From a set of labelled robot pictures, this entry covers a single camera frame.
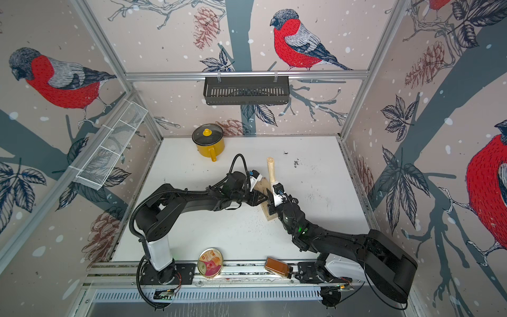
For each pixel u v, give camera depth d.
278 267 0.73
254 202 0.80
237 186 0.76
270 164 0.65
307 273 0.73
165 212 0.49
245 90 1.06
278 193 0.67
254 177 0.82
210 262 0.73
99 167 0.83
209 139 1.08
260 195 0.84
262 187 0.93
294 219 0.60
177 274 0.73
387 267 0.42
